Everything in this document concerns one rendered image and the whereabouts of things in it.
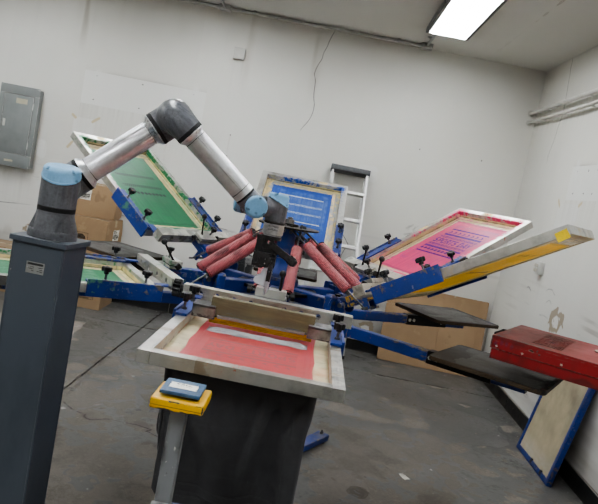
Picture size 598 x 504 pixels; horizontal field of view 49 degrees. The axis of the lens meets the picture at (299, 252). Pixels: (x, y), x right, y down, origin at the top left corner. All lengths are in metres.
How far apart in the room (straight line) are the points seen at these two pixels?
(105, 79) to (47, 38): 0.68
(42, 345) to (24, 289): 0.18
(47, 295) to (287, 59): 4.80
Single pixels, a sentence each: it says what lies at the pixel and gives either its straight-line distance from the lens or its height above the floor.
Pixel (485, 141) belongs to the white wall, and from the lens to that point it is 6.69.
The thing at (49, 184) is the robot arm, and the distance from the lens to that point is 2.18.
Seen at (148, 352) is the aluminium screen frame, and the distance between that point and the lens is 1.88.
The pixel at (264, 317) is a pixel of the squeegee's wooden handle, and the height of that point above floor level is 1.02.
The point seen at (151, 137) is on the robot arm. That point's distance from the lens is 2.30.
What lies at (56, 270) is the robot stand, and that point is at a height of 1.12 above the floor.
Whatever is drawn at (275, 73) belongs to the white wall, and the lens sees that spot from 6.60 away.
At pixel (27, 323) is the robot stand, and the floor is 0.93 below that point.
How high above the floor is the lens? 1.52
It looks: 6 degrees down
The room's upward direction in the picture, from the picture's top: 11 degrees clockwise
